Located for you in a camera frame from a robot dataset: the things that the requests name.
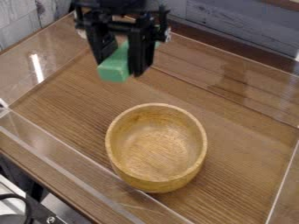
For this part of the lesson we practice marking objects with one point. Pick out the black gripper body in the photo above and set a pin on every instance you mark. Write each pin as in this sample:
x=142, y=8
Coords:
x=106, y=18

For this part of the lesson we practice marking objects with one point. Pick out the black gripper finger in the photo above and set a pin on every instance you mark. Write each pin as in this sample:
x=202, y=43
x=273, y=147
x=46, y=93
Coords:
x=102, y=43
x=141, y=47

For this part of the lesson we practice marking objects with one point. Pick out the green rectangular block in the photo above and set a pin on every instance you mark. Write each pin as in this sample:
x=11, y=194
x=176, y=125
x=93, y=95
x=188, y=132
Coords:
x=114, y=68

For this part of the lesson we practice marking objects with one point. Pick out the brown wooden bowl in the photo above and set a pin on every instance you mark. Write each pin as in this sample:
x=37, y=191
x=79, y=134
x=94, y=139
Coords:
x=157, y=146

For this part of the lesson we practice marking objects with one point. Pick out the clear acrylic tray walls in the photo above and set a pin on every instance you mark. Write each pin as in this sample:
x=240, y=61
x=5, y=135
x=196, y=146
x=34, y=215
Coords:
x=59, y=108

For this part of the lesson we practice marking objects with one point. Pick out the black metal mount bracket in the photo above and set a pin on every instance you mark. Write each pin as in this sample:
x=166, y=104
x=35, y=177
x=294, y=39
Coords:
x=38, y=214

